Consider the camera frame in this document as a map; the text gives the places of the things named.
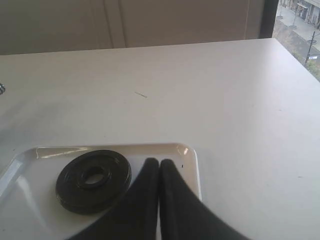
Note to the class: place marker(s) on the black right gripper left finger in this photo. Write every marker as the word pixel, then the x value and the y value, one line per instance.
pixel 135 216

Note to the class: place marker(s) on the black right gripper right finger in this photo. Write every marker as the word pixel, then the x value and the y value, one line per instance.
pixel 182 215

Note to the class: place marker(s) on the black weight plate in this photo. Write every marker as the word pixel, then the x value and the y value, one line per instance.
pixel 92 182

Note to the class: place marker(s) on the chrome dumbbell bar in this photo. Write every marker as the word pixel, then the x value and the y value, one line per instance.
pixel 2 89

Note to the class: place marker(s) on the white plastic tray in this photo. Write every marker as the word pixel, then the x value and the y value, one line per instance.
pixel 29 208

